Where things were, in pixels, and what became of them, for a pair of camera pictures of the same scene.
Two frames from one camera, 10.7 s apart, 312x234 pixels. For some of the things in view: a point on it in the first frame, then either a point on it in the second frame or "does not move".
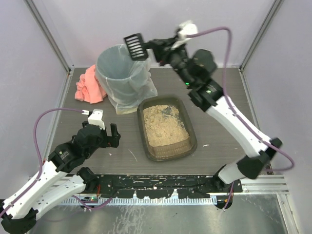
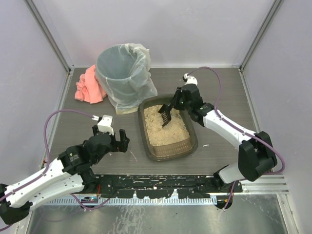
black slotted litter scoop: x=136 y=48 -> x=165 y=110
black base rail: x=188 y=186 does not move
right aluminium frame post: x=272 y=11 does not move
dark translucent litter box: x=166 y=127 does not move
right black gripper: x=159 y=48 -> x=177 y=100
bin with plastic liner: x=127 y=82 does not move
